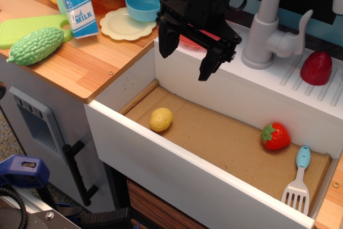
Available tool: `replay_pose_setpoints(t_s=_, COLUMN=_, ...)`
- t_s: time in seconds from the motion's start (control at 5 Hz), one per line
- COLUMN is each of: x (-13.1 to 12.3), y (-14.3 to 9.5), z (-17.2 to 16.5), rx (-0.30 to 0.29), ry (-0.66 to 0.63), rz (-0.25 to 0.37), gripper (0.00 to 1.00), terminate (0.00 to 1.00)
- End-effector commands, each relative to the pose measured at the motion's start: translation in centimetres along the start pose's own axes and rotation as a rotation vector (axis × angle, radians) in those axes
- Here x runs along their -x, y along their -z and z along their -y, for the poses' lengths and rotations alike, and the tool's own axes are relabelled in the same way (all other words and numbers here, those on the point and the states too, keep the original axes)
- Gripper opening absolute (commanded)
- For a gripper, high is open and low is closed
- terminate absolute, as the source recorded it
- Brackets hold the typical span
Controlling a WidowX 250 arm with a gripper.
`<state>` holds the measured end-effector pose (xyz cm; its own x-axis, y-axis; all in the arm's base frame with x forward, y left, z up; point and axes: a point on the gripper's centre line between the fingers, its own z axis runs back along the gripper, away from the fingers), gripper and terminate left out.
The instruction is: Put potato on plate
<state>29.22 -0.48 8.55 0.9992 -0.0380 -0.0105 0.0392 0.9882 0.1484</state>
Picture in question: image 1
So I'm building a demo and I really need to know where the blue plastic bowl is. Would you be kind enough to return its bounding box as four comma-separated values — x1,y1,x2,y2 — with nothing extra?
125,0,160,22

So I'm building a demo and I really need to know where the pale yellow scalloped plate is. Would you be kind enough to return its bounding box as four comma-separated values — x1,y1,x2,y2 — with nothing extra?
100,8,156,41

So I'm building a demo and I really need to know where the green cutting board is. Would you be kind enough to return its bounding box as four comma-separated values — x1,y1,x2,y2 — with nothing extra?
1,14,73,49

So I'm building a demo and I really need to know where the red plastic plate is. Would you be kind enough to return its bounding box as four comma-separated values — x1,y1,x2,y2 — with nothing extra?
180,30,220,51

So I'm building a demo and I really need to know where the dark red toy pepper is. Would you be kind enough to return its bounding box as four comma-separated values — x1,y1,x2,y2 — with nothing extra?
300,51,333,86

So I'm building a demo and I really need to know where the yellow toy potato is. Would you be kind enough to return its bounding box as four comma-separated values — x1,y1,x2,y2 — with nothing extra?
150,107,173,132

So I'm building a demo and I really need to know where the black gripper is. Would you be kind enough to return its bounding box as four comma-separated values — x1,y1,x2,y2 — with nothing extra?
158,0,242,81

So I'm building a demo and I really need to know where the grey dishwasher panel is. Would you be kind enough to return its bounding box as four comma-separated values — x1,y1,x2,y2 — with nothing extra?
9,86,66,165

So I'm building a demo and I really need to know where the black cabinet door handle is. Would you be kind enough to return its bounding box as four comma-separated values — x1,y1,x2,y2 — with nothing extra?
62,141,99,206

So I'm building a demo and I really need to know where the blue clamp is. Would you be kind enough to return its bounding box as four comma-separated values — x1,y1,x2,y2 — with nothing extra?
1,154,50,188

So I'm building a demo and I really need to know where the blue white milk carton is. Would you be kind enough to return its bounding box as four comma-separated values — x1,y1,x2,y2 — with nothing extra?
63,0,99,39

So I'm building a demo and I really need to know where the brown cardboard liner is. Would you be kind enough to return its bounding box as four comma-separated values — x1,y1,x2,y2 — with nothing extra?
118,79,332,215

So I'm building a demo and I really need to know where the white toy sink basin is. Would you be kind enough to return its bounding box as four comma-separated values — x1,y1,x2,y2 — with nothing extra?
85,41,342,228

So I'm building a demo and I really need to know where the grey toy faucet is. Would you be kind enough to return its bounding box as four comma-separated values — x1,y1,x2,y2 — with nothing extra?
241,0,313,69

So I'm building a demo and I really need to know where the white spatula blue handle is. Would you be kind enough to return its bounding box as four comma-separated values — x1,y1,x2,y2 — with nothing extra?
281,145,311,215

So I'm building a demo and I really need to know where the green bitter melon toy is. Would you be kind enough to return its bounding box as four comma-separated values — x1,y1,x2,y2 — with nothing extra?
6,27,64,66

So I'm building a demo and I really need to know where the red toy strawberry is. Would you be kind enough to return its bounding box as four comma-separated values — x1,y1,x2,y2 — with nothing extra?
260,122,291,150

